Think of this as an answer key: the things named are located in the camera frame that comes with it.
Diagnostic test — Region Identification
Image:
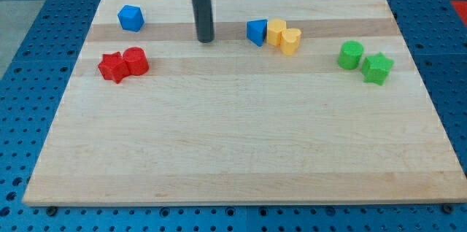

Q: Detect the blue triangle block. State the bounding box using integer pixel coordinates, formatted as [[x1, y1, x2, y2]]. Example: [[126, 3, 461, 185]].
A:
[[247, 19, 268, 47]]

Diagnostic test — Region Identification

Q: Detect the red circle block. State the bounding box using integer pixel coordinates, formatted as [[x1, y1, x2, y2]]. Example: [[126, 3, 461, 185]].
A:
[[123, 47, 149, 76]]

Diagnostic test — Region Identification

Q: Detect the green circle block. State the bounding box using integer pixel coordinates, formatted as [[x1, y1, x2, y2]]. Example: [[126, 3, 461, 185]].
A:
[[337, 40, 364, 70]]

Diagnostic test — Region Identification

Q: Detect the wooden board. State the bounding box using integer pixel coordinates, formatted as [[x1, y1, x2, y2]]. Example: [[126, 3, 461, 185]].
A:
[[23, 0, 466, 207]]

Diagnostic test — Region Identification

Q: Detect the yellow heart block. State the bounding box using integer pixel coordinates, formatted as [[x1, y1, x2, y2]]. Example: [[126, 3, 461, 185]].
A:
[[279, 28, 302, 56]]

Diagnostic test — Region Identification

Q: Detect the yellow hexagon block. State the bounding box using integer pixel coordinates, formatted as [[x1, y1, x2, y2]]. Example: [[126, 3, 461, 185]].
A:
[[266, 18, 287, 46]]

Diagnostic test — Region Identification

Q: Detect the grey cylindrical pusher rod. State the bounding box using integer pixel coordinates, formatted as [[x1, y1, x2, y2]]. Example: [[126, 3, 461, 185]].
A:
[[191, 0, 215, 43]]

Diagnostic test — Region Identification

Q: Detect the red star block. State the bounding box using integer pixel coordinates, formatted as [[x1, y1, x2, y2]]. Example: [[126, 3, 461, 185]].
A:
[[98, 52, 131, 84]]

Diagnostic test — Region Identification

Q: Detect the green star block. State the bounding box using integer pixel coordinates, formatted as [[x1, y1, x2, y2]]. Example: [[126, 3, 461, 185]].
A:
[[361, 53, 395, 85]]

